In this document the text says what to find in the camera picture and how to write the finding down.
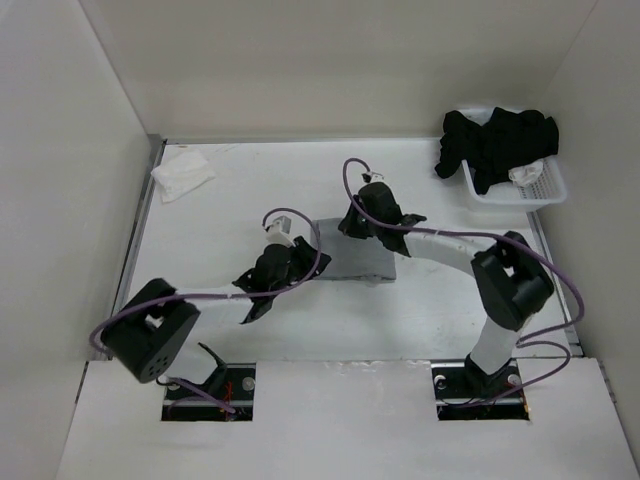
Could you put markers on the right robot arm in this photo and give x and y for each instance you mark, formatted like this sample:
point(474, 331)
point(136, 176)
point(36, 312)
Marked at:
point(512, 286)

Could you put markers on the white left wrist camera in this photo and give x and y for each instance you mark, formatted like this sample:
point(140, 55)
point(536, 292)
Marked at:
point(278, 231)

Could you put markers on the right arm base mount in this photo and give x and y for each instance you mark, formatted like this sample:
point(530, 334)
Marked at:
point(460, 397)

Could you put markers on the white folded tank top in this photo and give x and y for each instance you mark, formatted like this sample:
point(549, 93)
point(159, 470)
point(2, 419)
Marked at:
point(182, 174)

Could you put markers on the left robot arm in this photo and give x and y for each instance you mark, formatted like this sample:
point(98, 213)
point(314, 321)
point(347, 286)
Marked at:
point(149, 336)

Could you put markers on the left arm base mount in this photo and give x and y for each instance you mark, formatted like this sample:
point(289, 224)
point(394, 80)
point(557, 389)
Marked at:
point(233, 384)

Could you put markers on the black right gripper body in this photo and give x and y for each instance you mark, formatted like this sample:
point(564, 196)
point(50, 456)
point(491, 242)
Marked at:
point(356, 227)

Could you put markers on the white crumpled tank top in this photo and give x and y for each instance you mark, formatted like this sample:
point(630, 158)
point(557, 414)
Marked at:
point(524, 176)

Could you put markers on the grey tank top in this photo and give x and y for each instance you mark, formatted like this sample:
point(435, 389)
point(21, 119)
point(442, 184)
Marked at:
point(354, 259)

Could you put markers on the white plastic laundry basket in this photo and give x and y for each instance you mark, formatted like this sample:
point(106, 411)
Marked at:
point(549, 189)

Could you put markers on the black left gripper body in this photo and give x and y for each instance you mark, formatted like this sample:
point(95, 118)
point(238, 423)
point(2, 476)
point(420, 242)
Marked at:
point(299, 266)

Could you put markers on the black tank top pile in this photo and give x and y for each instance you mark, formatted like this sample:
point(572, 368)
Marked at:
point(506, 141)

